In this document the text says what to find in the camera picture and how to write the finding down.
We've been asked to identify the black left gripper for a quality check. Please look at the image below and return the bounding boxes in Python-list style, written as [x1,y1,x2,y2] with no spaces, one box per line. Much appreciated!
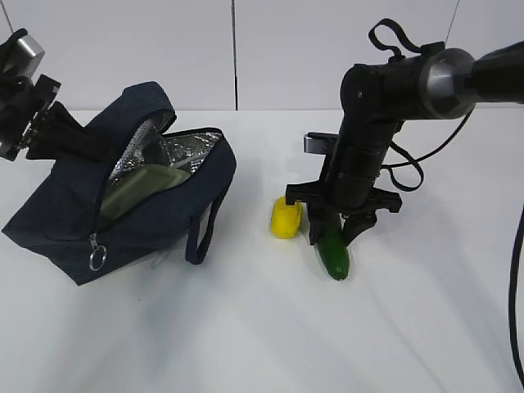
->
[1,75,107,160]

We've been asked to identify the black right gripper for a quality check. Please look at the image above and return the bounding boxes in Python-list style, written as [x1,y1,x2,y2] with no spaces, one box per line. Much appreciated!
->
[285,140,402,246]

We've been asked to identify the green cucumber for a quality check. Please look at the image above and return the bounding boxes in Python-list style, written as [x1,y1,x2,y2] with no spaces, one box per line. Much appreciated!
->
[316,217,350,281]

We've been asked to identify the yellow lemon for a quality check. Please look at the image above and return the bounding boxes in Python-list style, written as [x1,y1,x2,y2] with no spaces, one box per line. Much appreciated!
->
[269,196,303,239]

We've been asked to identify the green lidded glass container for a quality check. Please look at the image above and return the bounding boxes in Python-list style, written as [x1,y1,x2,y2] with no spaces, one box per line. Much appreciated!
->
[99,164,191,227]

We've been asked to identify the dark blue lunch bag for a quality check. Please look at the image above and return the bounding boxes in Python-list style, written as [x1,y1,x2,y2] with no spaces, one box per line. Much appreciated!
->
[2,82,237,285]

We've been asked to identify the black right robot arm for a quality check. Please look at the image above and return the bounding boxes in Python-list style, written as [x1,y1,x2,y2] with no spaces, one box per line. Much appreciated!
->
[285,43,523,245]

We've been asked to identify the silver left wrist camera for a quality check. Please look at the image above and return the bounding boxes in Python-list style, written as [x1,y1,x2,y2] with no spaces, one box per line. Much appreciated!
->
[1,28,45,79]

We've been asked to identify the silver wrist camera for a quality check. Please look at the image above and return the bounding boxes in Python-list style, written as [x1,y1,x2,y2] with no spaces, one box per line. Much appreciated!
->
[1,28,45,79]
[303,132,338,156]

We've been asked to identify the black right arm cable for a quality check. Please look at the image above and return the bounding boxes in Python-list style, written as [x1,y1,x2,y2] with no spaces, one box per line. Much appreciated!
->
[368,18,524,388]

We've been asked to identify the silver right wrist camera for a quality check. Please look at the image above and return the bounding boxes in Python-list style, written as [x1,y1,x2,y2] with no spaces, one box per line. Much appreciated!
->
[303,132,338,156]

